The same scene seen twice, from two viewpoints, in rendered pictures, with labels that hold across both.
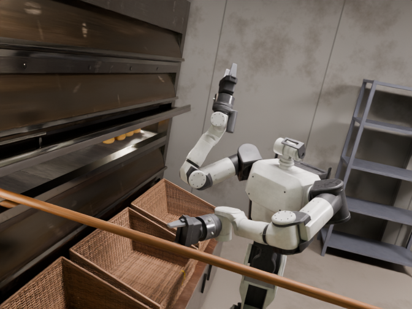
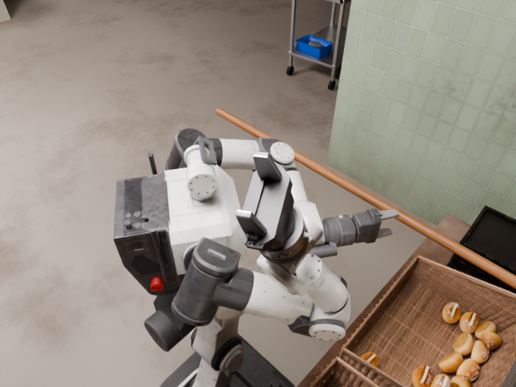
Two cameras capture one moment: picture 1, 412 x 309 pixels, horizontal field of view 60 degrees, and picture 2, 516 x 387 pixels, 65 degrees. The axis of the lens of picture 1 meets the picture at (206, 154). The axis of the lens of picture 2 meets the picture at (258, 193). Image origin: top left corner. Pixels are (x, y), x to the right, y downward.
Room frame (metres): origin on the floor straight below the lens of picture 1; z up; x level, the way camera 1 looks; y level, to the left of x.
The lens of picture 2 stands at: (1.94, 0.17, 2.10)
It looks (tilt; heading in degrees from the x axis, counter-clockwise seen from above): 44 degrees down; 212
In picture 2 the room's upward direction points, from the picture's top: straight up
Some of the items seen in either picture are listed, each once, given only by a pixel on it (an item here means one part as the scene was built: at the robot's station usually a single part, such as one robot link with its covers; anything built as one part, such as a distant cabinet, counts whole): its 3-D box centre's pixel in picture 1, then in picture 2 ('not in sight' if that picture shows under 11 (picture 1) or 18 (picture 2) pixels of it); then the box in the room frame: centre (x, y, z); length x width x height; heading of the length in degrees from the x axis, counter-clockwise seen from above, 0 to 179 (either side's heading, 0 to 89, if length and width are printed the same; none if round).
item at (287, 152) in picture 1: (287, 151); (200, 173); (1.42, -0.32, 1.47); 0.10 x 0.07 x 0.09; 45
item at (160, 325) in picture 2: (267, 244); (190, 300); (1.50, -0.36, 1.00); 0.28 x 0.13 x 0.18; 169
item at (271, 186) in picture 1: (285, 195); (184, 233); (1.46, -0.37, 1.27); 0.34 x 0.30 x 0.36; 45
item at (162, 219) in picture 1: (178, 216); not in sight; (2.20, 0.11, 0.72); 0.56 x 0.49 x 0.28; 168
